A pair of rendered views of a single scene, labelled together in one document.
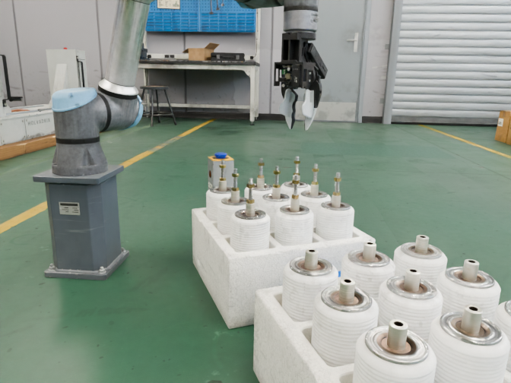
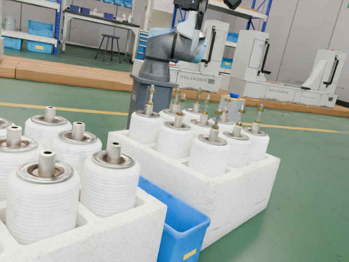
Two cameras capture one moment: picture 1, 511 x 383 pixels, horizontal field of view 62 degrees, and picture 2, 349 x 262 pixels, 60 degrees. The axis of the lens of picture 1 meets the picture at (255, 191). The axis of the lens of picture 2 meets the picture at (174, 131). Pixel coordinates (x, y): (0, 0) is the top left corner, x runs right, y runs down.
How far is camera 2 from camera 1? 0.99 m
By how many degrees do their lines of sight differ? 57
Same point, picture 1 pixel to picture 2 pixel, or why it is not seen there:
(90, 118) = (158, 45)
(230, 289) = not seen: hidden behind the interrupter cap
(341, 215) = (197, 144)
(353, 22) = not seen: outside the picture
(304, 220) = (166, 132)
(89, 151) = (151, 65)
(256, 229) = (134, 122)
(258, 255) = (122, 139)
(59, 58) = (324, 56)
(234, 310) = not seen: hidden behind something
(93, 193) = (142, 89)
